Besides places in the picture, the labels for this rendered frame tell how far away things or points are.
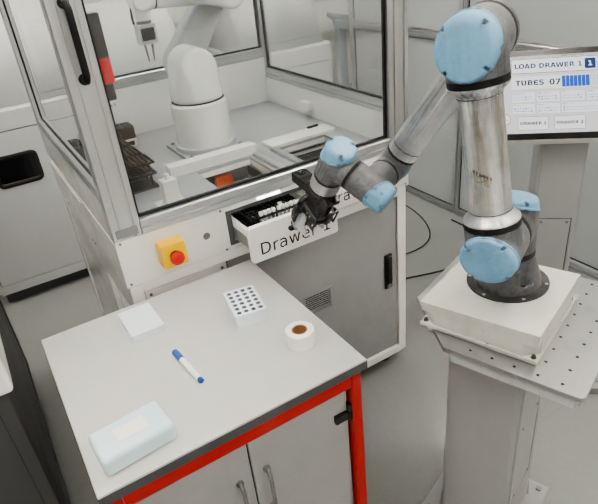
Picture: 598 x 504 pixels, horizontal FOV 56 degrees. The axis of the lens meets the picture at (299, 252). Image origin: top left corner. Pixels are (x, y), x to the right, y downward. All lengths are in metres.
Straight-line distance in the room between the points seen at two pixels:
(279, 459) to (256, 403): 0.20
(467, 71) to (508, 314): 0.56
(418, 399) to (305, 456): 0.95
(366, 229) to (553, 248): 0.73
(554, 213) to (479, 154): 1.13
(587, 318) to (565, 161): 0.80
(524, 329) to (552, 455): 0.96
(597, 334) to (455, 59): 0.73
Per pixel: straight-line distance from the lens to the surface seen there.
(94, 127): 1.48
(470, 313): 1.35
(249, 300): 1.49
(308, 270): 1.93
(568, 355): 1.39
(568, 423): 2.33
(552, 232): 2.29
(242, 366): 1.35
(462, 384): 1.59
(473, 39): 1.07
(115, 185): 1.53
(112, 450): 1.19
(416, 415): 2.26
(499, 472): 1.75
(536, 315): 1.36
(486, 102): 1.12
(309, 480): 1.52
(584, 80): 2.11
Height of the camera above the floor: 1.63
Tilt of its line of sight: 30 degrees down
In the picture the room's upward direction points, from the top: 6 degrees counter-clockwise
